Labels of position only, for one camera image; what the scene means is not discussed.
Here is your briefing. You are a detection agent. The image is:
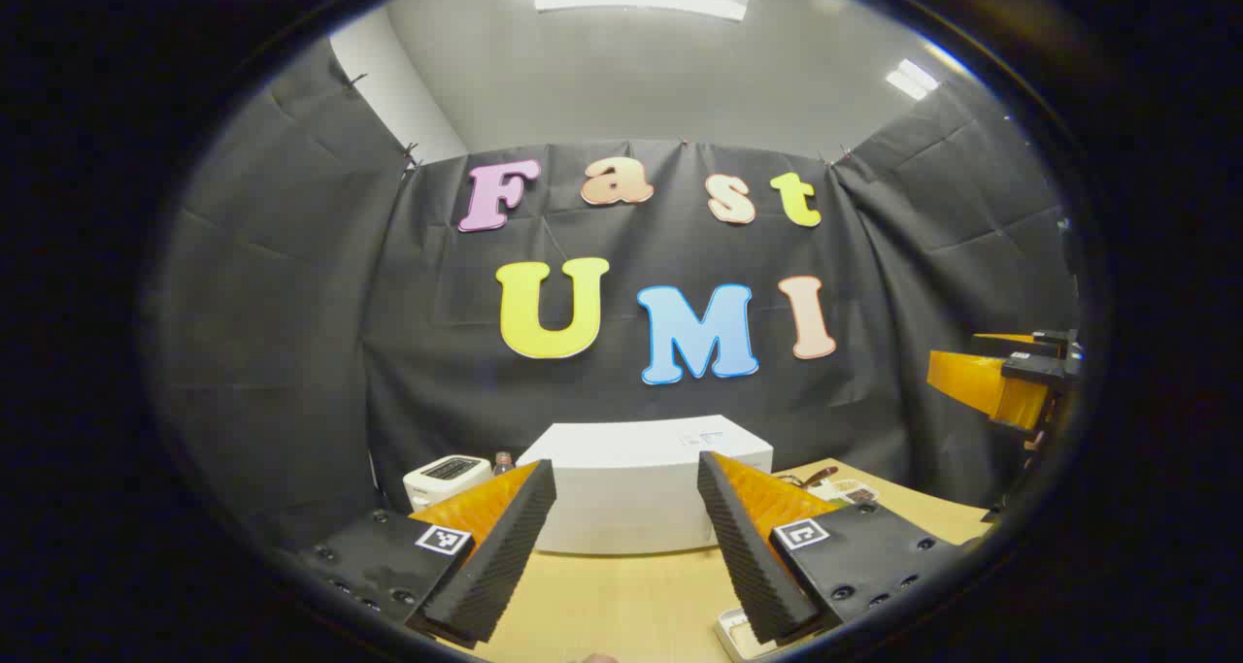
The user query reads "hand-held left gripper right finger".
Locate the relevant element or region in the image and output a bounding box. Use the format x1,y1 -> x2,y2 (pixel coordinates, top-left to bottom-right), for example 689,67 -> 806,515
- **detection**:
696,451 -> 969,645

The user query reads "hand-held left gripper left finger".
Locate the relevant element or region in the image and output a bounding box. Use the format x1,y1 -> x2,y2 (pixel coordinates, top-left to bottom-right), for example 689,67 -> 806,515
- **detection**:
291,459 -> 557,649

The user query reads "white microwave oven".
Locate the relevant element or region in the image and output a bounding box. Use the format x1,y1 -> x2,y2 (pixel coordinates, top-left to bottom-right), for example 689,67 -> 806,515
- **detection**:
517,414 -> 775,555

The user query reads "small white tray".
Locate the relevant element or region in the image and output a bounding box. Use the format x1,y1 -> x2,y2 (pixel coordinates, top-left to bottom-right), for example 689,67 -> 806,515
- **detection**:
716,609 -> 778,662

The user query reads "white toaster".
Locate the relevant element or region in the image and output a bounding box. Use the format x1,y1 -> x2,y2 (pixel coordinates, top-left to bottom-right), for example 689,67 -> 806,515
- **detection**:
403,455 -> 493,511

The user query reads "white divided dish with beans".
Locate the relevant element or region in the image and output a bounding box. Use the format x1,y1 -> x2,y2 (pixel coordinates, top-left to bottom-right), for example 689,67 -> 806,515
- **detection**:
811,479 -> 881,505

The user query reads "black backdrop cloth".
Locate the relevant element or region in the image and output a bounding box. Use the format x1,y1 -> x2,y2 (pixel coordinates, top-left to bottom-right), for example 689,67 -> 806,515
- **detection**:
146,42 -> 1084,547

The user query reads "small ceiling light panel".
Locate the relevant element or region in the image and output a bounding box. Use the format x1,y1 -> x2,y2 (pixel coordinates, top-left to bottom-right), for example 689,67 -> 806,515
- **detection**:
885,58 -> 941,101

